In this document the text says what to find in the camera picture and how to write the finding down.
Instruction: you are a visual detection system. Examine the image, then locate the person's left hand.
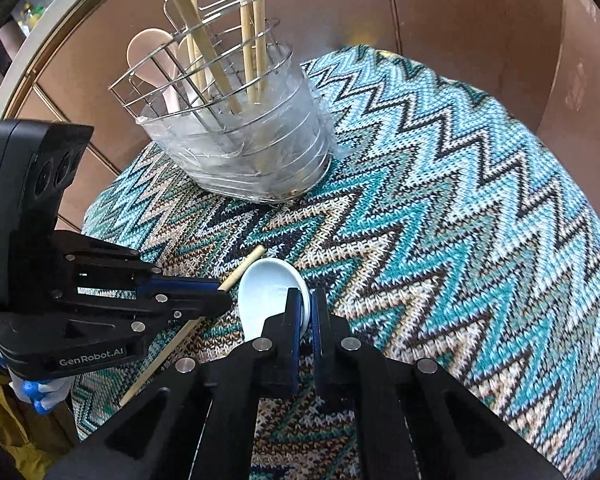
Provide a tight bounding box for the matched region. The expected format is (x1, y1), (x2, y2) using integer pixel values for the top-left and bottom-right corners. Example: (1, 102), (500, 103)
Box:
(0, 327), (73, 416)

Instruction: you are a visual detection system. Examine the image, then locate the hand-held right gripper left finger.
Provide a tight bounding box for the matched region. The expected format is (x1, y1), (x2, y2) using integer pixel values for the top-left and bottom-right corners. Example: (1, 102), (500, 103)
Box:
(45, 287), (303, 480)

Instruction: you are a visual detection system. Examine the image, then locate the person's left forearm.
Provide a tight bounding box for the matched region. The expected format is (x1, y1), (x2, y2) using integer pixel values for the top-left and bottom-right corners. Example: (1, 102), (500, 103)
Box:
(0, 360), (83, 480)

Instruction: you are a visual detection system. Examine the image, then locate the brown kitchen cabinet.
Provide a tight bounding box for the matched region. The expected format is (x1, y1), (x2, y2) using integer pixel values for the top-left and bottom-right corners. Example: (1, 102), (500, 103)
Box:
(0, 0), (600, 311)

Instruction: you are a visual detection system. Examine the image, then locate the zigzag knitted cloth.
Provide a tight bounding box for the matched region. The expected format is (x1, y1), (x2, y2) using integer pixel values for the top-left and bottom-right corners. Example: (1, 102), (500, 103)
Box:
(72, 45), (600, 480)

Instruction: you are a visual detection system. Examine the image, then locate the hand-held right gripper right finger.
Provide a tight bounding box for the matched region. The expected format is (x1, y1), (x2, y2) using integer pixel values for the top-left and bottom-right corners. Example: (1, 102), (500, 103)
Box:
(310, 287), (566, 480)

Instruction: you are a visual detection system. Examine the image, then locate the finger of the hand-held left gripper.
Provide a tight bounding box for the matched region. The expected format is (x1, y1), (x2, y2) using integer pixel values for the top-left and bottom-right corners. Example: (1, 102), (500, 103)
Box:
(137, 272), (226, 302)
(150, 291), (234, 329)

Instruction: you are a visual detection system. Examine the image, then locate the wire utensil holder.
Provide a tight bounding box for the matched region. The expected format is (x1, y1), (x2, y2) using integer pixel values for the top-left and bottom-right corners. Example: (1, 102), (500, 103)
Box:
(109, 0), (334, 206)

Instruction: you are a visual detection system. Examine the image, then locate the white ceramic spoon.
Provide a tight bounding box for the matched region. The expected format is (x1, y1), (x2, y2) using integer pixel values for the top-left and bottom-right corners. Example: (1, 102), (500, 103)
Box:
(126, 28), (192, 117)
(237, 258), (311, 342)

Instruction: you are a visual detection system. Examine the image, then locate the white kitchen countertop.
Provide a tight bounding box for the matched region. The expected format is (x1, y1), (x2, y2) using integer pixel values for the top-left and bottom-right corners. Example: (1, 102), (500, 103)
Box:
(0, 0), (153, 136)

